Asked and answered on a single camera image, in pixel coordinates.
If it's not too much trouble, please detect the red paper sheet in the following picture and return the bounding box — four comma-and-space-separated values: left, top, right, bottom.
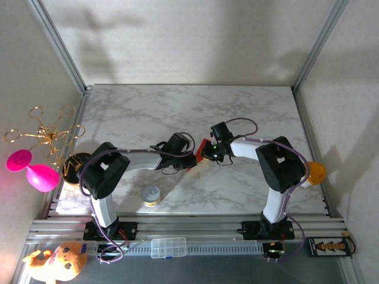
185, 137, 213, 173

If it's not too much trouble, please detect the silver tin can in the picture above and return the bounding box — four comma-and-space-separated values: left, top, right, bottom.
140, 184, 162, 208

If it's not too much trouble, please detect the clear plastic compartment box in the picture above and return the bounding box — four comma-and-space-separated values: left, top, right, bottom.
150, 237, 188, 259

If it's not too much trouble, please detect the orange plastic wine glass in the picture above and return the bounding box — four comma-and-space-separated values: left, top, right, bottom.
301, 161, 327, 187

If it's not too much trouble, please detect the small black controller board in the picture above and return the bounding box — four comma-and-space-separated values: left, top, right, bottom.
262, 241, 287, 260
97, 244, 127, 257

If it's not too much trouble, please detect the black power distribution board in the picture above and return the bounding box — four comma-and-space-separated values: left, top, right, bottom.
307, 236, 355, 257

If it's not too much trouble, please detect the orange plush toy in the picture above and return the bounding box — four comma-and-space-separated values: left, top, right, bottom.
23, 241, 88, 282

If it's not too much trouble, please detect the yellow connector power lead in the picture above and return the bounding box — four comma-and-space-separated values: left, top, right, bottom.
342, 231, 358, 255

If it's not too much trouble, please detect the pink plastic wine glass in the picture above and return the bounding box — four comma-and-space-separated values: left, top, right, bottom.
6, 149, 60, 193

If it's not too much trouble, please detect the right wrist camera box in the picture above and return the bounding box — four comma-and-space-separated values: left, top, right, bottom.
209, 121, 234, 142

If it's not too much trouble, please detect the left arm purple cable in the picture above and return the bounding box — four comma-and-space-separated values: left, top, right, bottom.
77, 131, 198, 264

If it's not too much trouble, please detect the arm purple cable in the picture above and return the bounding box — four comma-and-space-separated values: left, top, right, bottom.
77, 131, 198, 264
226, 117, 310, 263

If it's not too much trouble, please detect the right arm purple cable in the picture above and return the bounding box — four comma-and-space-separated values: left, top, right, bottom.
226, 117, 310, 263

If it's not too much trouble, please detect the aluminium frame rail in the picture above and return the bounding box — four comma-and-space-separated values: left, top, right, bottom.
28, 217, 349, 246

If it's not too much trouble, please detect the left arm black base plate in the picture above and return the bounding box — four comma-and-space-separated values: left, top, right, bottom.
83, 221, 139, 241

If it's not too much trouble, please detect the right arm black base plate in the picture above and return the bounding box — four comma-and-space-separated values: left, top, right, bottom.
241, 220, 296, 241

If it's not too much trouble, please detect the grey slotted cable duct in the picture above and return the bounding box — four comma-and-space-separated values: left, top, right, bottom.
84, 240, 265, 257

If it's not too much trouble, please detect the aluminium table side rail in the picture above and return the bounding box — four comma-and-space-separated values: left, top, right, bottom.
44, 90, 91, 220
293, 88, 335, 218

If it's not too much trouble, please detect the gold wire glass rack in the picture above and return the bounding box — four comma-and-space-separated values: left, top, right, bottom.
4, 105, 91, 186

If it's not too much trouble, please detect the aluminium frame post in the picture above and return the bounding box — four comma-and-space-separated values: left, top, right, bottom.
28, 0, 91, 95
291, 0, 351, 92

